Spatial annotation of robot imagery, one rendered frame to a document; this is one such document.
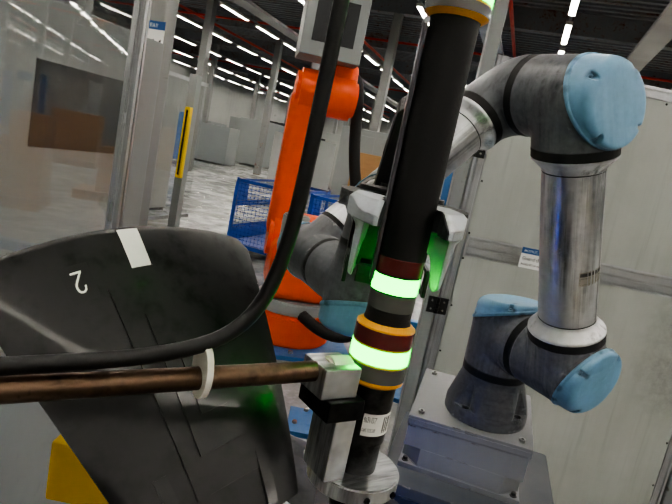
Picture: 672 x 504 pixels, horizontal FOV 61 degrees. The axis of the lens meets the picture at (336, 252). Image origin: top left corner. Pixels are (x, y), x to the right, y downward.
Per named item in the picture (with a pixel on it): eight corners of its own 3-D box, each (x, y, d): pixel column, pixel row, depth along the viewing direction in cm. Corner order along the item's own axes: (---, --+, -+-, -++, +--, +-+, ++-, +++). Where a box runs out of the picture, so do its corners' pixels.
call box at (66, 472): (42, 508, 79) (50, 440, 77) (76, 469, 89) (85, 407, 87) (154, 531, 79) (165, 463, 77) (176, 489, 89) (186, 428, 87)
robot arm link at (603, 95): (552, 363, 103) (564, 47, 82) (625, 405, 90) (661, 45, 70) (502, 387, 98) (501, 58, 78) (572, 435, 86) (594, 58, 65)
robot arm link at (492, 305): (496, 347, 113) (511, 283, 109) (549, 379, 101) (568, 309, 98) (450, 352, 107) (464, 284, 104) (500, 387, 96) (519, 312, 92)
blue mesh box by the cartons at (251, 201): (221, 251, 726) (234, 175, 709) (264, 242, 846) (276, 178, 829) (283, 268, 701) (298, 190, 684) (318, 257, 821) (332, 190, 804)
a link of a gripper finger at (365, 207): (364, 293, 36) (381, 270, 45) (384, 203, 35) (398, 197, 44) (318, 281, 37) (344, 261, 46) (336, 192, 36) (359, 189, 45)
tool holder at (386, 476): (314, 522, 37) (344, 384, 35) (267, 462, 43) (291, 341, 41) (415, 497, 42) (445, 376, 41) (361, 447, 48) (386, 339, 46)
